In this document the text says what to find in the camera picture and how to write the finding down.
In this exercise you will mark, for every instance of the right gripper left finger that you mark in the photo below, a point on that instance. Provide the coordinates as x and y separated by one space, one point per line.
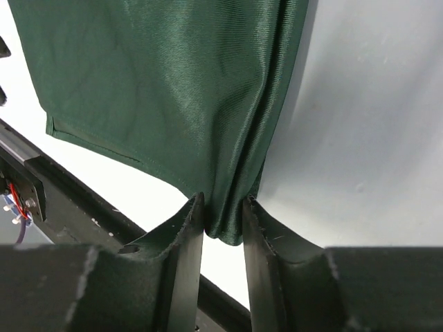
169 263

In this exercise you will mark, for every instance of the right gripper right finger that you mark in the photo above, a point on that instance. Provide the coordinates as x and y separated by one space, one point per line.
291 286

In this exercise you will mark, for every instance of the dark green cloth napkin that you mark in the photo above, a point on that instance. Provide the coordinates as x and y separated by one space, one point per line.
187 91

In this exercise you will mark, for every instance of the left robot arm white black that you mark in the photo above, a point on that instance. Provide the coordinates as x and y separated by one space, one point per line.
5 53

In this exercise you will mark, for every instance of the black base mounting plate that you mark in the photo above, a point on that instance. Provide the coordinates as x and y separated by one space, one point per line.
78 281

